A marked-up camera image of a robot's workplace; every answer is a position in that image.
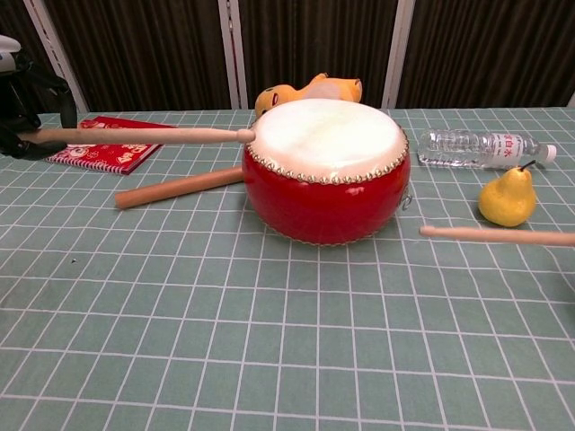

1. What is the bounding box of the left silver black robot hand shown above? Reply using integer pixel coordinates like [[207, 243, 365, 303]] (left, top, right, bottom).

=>
[[0, 34, 77, 159]]

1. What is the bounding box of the pale wooden drumstick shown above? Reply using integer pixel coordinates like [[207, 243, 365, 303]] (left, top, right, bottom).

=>
[[26, 127, 257, 147], [420, 224, 575, 248]]

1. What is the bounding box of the red spiral notebook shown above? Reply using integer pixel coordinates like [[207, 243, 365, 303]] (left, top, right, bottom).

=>
[[44, 115, 180, 177]]

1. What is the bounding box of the thick brown wooden rod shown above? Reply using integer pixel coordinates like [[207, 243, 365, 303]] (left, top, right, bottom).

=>
[[114, 165, 244, 210]]

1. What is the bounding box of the yellow plush toy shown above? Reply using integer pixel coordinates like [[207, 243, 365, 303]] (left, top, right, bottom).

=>
[[254, 73, 363, 119]]

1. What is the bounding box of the red drum white skin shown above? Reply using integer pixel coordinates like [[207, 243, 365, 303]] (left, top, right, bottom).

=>
[[242, 98, 412, 247]]

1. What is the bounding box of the green checked tablecloth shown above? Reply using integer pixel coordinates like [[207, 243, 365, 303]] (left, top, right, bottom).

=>
[[0, 106, 575, 431]]

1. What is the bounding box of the clear plastic water bottle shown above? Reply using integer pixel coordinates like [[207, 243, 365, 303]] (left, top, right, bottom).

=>
[[416, 129, 558, 172]]

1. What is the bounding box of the yellow pear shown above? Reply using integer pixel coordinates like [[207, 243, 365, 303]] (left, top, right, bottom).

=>
[[477, 160, 538, 228]]

